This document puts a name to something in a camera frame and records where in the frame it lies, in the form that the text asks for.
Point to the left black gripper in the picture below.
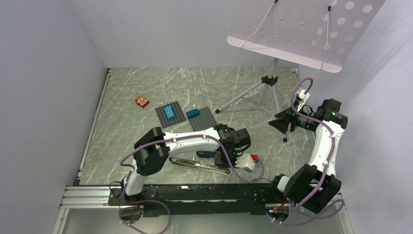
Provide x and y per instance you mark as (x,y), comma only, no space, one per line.
(218,162)

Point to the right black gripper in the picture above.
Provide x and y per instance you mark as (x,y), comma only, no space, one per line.
(282,124)

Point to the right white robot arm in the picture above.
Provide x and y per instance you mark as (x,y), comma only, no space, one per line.
(315,183)

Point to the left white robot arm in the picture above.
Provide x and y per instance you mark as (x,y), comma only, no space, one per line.
(156,147)

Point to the right grey building baseplate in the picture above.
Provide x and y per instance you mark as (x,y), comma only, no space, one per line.
(203,121)

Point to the grey building baseplate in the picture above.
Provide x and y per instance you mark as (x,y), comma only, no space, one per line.
(203,121)
(164,121)

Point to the dark teal building brick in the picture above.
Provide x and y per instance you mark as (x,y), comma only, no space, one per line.
(192,113)

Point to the left grey building baseplate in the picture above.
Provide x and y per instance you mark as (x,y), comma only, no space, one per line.
(164,121)

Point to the light blue building brick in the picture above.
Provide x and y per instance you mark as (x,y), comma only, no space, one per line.
(169,112)

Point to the lavender music stand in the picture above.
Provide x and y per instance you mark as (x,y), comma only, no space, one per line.
(315,33)

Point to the red owl toy block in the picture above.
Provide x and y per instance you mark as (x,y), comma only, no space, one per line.
(142,101)

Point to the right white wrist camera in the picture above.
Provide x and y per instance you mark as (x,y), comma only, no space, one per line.
(302,97)

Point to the black aluminium base frame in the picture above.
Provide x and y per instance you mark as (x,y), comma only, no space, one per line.
(192,199)

